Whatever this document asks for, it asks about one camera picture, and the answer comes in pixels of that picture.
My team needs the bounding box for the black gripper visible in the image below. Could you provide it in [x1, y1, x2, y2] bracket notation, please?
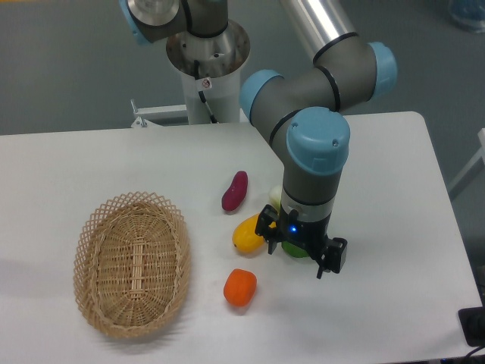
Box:
[255, 204, 348, 279]

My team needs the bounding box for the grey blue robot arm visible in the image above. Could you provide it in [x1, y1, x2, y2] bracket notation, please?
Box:
[120, 1, 397, 273]

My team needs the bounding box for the green toy fruit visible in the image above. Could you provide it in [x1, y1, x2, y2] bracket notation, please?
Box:
[281, 241, 309, 259]

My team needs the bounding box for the white toy vegetable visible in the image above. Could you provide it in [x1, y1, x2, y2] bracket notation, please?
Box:
[268, 185, 282, 211]

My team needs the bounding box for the yellow toy mango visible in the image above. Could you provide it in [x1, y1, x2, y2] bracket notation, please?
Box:
[232, 214, 265, 254]

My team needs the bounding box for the orange toy fruit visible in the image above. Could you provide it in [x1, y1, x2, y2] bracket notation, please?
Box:
[223, 268, 257, 307]

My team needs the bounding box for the purple toy sweet potato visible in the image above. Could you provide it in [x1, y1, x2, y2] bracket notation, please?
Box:
[221, 171, 249, 212]

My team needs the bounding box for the woven wicker basket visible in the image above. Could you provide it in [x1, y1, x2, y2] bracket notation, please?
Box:
[74, 191, 191, 338]

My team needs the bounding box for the black device at table edge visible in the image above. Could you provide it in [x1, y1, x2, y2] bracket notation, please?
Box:
[458, 306, 484, 347]

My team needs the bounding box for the blue object top right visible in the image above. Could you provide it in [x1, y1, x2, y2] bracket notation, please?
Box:
[448, 0, 484, 34]

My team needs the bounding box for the white metal frame bracket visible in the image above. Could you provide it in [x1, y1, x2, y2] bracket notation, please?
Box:
[130, 99, 188, 128]

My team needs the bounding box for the black cable on pedestal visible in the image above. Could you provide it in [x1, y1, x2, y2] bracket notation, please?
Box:
[192, 59, 220, 124]

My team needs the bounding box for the white frame at right edge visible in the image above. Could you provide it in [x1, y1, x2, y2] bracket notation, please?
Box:
[447, 128, 484, 201]

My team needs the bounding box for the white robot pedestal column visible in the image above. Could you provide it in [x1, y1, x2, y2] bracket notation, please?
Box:
[166, 20, 250, 124]

